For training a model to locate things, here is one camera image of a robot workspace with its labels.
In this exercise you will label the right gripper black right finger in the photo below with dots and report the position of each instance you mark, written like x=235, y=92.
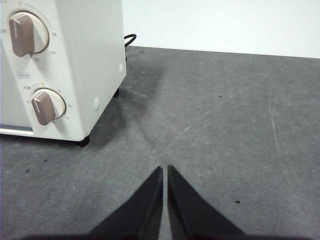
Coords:
x=192, y=215

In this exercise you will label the large beige oven knob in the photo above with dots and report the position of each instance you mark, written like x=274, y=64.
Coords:
x=23, y=35

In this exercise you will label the small beige oven knob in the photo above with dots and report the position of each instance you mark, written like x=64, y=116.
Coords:
x=45, y=107

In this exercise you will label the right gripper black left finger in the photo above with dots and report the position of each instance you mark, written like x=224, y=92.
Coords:
x=140, y=215

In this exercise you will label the cream Toshiba toaster oven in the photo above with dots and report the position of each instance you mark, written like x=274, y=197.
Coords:
x=87, y=50

